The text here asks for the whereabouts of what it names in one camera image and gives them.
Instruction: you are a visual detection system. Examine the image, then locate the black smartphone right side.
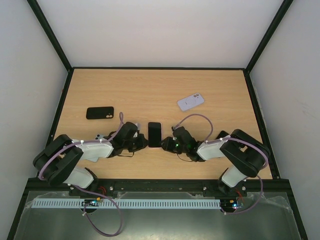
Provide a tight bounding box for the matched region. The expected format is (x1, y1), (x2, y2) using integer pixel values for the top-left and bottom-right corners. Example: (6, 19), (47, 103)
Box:
(216, 130), (230, 141)

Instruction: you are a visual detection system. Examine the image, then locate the pink phone case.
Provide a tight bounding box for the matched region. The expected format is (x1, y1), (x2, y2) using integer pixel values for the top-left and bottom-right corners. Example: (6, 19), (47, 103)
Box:
(147, 121), (164, 150)

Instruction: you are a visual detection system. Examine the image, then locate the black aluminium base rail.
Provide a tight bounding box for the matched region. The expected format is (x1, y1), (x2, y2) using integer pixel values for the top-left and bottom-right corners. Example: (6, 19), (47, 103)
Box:
(26, 176), (291, 198)

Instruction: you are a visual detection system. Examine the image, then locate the black enclosure frame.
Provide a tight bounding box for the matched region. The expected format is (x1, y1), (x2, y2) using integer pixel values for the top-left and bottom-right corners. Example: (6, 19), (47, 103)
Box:
(7, 0), (308, 240)

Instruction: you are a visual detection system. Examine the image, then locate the lilac magsafe phone case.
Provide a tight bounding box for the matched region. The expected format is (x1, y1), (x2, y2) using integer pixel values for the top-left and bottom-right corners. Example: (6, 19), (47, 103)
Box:
(177, 92), (205, 112)

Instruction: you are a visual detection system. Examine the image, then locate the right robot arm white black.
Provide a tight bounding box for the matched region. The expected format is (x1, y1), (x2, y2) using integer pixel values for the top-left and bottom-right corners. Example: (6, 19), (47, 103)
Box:
(160, 126), (271, 196)

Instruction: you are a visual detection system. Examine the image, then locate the light blue smartphone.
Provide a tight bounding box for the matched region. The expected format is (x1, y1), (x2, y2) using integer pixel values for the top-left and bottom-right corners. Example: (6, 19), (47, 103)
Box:
(88, 134), (105, 163)

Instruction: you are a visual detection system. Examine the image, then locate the black phone case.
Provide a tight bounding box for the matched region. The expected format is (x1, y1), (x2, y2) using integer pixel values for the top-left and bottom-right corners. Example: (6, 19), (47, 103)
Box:
(85, 106), (114, 120)

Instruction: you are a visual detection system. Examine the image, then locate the white slotted cable duct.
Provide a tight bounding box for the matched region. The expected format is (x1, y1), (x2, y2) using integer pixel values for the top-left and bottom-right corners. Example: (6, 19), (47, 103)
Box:
(31, 198), (221, 210)

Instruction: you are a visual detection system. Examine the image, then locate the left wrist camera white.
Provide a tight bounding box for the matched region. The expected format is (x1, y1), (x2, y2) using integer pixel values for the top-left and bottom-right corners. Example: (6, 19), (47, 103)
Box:
(133, 123), (141, 138)

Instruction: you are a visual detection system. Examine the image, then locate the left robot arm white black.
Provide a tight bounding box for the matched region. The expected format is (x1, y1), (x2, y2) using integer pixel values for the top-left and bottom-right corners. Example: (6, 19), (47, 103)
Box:
(32, 122), (148, 189)

